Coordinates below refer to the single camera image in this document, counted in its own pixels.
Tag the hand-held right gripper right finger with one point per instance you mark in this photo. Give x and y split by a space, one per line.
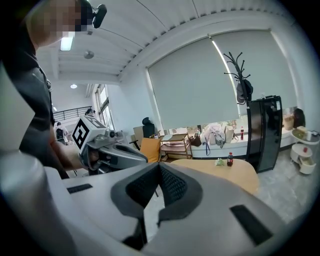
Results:
212 220

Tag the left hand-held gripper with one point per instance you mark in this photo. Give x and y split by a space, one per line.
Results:
82 132

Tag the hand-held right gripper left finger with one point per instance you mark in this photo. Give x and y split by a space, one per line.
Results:
100 200

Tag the person's left forearm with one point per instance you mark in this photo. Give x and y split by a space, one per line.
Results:
67 156

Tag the white round drawer cabinet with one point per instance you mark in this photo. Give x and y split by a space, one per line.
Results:
303 160

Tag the person's left hand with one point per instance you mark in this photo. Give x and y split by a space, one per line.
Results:
93 157

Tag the orange chair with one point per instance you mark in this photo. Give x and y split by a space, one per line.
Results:
150 148

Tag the beige armchair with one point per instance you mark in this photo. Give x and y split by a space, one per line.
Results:
137 135

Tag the black office chair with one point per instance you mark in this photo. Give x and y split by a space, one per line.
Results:
148 126

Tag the oval wooden table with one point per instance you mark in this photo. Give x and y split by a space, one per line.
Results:
240 175

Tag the white framed window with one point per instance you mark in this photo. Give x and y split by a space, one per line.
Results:
105 110

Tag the green white small packet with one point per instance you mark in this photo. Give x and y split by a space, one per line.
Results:
219 162

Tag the small cola bottle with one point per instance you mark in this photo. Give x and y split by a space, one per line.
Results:
230 160

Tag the brown handbag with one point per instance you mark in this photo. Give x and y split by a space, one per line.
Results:
195 141

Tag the black metal railing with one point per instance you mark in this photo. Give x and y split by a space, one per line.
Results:
70 112

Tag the grey backpack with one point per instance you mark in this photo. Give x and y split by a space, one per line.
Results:
216 137

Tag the white tote bag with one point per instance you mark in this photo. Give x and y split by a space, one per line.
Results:
229 135

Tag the tall cola bottle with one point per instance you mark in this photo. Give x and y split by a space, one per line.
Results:
242 133

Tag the round ceiling lamp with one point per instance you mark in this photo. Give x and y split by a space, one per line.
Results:
73 86

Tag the wide grey roller blind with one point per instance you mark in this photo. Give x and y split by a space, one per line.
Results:
192 85

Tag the black glass-door fridge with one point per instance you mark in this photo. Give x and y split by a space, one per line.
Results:
265 135

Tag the round grey ceiling fixture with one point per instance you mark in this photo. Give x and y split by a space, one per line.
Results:
89 54

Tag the person's dark shirt torso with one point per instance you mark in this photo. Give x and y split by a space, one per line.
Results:
32 100

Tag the white round side table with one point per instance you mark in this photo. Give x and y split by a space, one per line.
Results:
303 141

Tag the brown paper bag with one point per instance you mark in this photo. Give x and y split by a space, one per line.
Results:
288 122

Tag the grey hat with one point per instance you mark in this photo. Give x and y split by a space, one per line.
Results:
240 93

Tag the white cup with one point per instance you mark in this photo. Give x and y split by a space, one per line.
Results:
309 135

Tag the rectangular ceiling light panel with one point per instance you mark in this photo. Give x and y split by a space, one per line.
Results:
67 44

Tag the black hat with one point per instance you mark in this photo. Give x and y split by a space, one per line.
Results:
248 88

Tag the dark brown furry bag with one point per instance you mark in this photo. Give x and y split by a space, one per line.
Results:
299 117

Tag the black coat rack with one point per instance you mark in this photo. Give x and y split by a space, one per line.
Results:
238 67

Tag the person's head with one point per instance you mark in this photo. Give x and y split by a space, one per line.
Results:
50 22

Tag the narrow grey roller blind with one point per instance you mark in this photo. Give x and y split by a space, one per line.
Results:
262 67

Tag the wooden frame chair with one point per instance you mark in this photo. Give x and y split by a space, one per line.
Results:
176 147

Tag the black head-worn camera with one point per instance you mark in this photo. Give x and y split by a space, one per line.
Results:
99 15

